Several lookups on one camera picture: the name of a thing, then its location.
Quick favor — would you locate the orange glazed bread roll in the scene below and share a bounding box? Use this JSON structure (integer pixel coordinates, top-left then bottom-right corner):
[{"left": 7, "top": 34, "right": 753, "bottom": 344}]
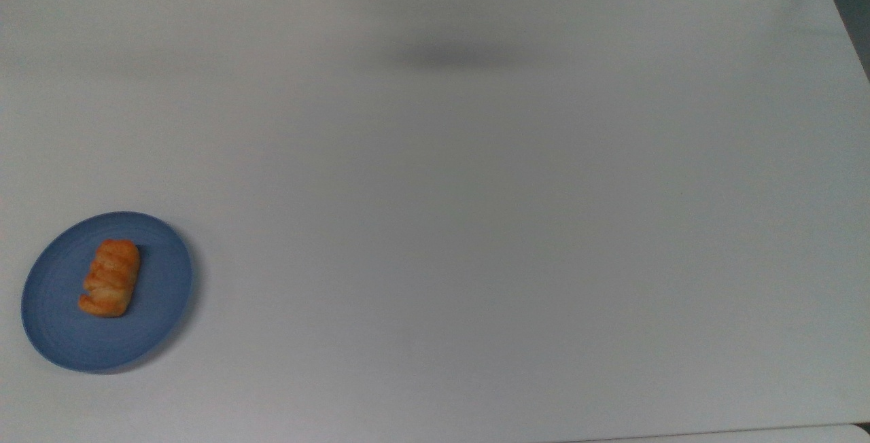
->
[{"left": 77, "top": 238, "right": 141, "bottom": 318}]

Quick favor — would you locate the blue round plate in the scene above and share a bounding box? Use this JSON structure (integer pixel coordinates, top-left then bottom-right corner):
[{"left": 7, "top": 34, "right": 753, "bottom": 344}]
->
[{"left": 20, "top": 211, "right": 195, "bottom": 374}]

